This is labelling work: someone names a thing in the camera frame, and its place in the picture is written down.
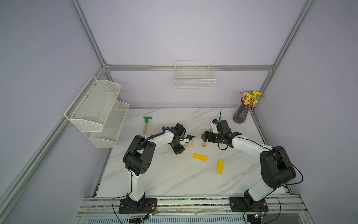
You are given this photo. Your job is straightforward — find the wooden rectangular block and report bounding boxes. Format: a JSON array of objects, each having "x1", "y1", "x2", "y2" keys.
[{"x1": 185, "y1": 141, "x2": 194, "y2": 147}]

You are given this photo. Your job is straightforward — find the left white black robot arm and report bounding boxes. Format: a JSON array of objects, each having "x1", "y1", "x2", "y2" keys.
[{"x1": 123, "y1": 123, "x2": 195, "y2": 202}]

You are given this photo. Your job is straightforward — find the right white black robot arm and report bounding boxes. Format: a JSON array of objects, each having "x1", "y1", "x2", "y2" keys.
[{"x1": 201, "y1": 119, "x2": 296, "y2": 204}]

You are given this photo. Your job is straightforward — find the light blue toy fork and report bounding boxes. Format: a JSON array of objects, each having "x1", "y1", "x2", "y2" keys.
[{"x1": 210, "y1": 109, "x2": 222, "y2": 133}]

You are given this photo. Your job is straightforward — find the yellow block flat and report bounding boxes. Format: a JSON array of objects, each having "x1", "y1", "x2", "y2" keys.
[{"x1": 193, "y1": 153, "x2": 207, "y2": 161}]

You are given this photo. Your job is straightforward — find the dark glass vase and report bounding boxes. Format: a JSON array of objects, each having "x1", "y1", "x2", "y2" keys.
[{"x1": 233, "y1": 98, "x2": 251, "y2": 124}]

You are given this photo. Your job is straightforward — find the yellow block upright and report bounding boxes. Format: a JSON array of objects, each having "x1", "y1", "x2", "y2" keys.
[{"x1": 216, "y1": 160, "x2": 224, "y2": 175}]

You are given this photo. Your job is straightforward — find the yellow artificial flowers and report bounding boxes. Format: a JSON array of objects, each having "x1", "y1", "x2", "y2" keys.
[{"x1": 241, "y1": 91, "x2": 264, "y2": 106}]

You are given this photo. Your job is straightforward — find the white two-tier mesh shelf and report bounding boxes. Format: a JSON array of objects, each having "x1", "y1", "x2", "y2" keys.
[{"x1": 64, "y1": 76, "x2": 130, "y2": 148}]

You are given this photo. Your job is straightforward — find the green rake wooden handle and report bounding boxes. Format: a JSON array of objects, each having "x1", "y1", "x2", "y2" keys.
[{"x1": 143, "y1": 116, "x2": 153, "y2": 134}]

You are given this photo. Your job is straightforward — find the white wire wall basket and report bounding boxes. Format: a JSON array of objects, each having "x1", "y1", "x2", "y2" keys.
[{"x1": 174, "y1": 60, "x2": 216, "y2": 90}]

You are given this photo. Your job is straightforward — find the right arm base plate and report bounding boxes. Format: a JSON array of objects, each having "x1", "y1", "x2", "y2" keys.
[{"x1": 229, "y1": 197, "x2": 269, "y2": 212}]

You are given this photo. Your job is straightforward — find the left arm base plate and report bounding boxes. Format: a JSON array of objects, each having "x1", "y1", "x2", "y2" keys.
[{"x1": 117, "y1": 198, "x2": 158, "y2": 214}]

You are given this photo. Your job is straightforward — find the aluminium front rail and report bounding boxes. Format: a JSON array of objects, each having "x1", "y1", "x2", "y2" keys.
[{"x1": 74, "y1": 194, "x2": 314, "y2": 224}]

